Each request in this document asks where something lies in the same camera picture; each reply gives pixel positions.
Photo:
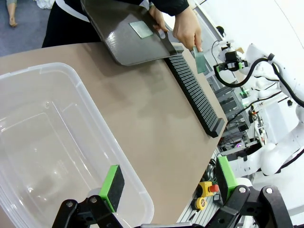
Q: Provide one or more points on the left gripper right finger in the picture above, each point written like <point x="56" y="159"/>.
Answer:
<point x="226" y="180"/>

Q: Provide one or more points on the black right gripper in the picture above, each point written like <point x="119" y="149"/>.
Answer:
<point x="231" y="66"/>

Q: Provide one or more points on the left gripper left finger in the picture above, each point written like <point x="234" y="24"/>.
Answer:
<point x="114" y="187"/>

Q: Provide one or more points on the dark brown tray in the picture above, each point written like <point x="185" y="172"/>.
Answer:
<point x="123" y="47"/>

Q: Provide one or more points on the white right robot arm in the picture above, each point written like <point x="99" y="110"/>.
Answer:
<point x="275" y="156"/>

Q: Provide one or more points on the person right forearm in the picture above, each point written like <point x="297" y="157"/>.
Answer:
<point x="171" y="6"/>

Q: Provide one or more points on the person right hand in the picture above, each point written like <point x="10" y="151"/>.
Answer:
<point x="187" y="28"/>

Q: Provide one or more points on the person left hand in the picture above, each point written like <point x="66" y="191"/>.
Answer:
<point x="159" y="20"/>

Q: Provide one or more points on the yellow emergency stop button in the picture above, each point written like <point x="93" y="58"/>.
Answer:
<point x="205" y="188"/>

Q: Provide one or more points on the yellow tape measure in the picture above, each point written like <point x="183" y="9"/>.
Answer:
<point x="201" y="203"/>

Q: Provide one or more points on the black slotted PCB rack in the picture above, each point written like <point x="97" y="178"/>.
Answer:
<point x="192" y="90"/>

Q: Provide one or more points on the clear plastic storage box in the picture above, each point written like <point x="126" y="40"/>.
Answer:
<point x="47" y="142"/>

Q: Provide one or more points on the person black jacket torso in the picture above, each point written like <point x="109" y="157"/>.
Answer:
<point x="69" y="28"/>

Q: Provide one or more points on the white cloth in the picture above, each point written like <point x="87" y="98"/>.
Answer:
<point x="46" y="3"/>

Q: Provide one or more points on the background bare leg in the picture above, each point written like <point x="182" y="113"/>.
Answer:
<point x="12" y="16"/>

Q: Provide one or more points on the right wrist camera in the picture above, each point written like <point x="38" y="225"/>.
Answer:
<point x="230" y="57"/>

